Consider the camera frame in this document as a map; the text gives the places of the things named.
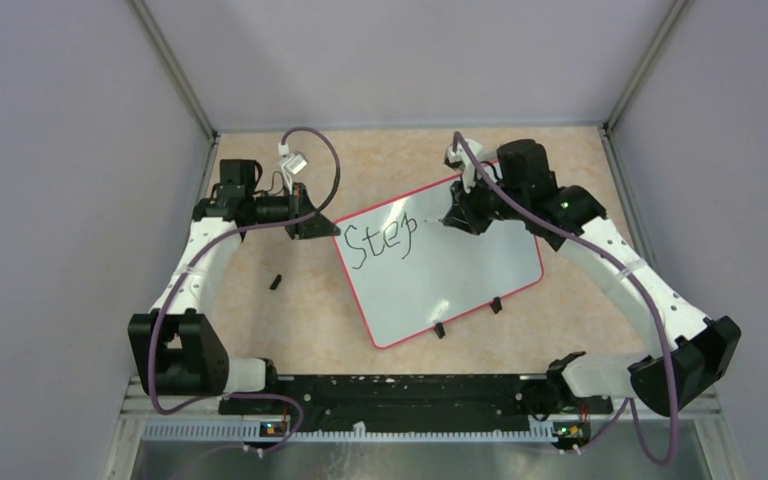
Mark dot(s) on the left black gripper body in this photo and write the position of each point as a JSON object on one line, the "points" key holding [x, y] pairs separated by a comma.
{"points": [[270, 209]]}

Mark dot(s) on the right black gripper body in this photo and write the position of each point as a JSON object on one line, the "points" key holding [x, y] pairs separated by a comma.
{"points": [[484, 204]]}

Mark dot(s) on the black marker cap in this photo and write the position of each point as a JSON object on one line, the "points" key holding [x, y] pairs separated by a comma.
{"points": [[276, 282]]}

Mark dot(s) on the pink framed whiteboard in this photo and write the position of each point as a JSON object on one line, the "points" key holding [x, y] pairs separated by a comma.
{"points": [[406, 275]]}

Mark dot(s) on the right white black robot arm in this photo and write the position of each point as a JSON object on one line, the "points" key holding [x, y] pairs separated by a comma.
{"points": [[686, 350]]}

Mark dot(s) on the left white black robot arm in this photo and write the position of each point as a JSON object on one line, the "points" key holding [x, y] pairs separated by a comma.
{"points": [[176, 350]]}

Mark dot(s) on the black whiteboard foot clip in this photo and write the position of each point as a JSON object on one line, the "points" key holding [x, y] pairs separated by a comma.
{"points": [[496, 305], [439, 330]]}

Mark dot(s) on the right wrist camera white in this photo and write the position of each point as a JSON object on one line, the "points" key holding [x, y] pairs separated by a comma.
{"points": [[457, 159]]}

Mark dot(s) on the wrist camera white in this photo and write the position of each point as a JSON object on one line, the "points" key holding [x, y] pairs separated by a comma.
{"points": [[457, 159], [290, 164]]}

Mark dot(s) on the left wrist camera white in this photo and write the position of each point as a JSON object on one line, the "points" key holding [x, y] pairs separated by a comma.
{"points": [[290, 164]]}

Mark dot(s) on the white slotted cable duct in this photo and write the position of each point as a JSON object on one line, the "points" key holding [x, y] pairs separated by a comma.
{"points": [[246, 431]]}

